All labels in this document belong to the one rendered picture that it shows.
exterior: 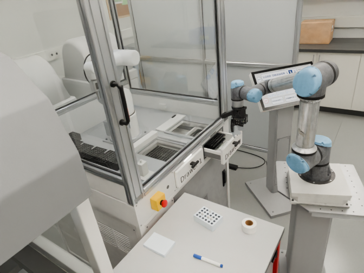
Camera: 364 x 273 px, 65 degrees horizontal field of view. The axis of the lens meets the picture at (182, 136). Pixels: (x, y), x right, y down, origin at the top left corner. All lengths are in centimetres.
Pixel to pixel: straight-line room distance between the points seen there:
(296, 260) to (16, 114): 181
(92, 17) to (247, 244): 114
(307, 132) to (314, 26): 315
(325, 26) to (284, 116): 225
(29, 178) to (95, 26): 59
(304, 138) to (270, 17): 173
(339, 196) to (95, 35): 133
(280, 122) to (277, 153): 29
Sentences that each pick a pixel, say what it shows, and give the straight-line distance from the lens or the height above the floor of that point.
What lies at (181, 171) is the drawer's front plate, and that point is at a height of 91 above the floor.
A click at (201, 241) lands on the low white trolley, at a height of 76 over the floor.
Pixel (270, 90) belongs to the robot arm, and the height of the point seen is 127.
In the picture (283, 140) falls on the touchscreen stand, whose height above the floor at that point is 60.
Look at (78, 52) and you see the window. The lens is 119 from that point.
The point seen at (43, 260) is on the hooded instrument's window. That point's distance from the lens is 84.
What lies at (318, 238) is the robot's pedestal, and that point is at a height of 44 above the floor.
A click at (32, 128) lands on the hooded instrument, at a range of 72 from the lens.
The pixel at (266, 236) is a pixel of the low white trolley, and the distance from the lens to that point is 147.
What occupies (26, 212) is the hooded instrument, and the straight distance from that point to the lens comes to 73.
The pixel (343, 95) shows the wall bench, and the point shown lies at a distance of 439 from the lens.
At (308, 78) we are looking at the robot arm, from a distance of 130.
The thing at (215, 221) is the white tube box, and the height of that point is 80.
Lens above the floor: 184
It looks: 28 degrees down
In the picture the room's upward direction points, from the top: 7 degrees counter-clockwise
